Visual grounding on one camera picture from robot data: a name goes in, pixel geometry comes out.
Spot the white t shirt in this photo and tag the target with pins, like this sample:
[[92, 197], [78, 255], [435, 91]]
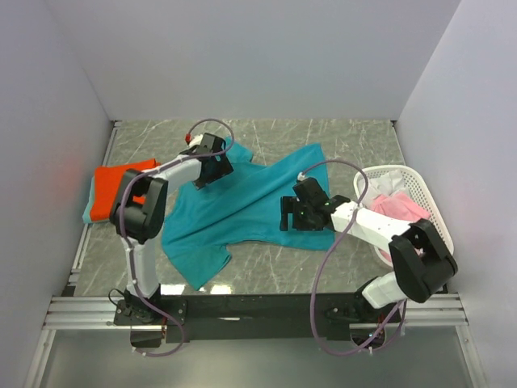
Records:
[[388, 184]]

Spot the folded light teal t shirt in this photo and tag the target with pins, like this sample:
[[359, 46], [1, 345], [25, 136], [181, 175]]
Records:
[[86, 216]]

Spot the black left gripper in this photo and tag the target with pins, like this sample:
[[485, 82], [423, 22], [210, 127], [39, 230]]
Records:
[[223, 169]]

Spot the folded orange t shirt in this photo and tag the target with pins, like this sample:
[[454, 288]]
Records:
[[107, 182]]

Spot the white plastic laundry basket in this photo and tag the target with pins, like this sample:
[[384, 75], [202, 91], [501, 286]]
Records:
[[418, 192]]

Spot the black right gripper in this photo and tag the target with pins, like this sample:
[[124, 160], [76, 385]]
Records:
[[287, 206]]

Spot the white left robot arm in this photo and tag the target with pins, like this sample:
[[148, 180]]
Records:
[[138, 211]]

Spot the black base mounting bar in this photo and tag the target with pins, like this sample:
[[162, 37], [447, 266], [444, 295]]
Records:
[[246, 317]]

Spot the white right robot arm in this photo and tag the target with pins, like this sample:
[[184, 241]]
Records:
[[422, 263]]

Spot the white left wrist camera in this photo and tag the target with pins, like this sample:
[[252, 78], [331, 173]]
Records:
[[193, 140]]

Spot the pink t shirt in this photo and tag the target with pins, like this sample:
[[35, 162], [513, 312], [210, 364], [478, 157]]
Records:
[[399, 206]]

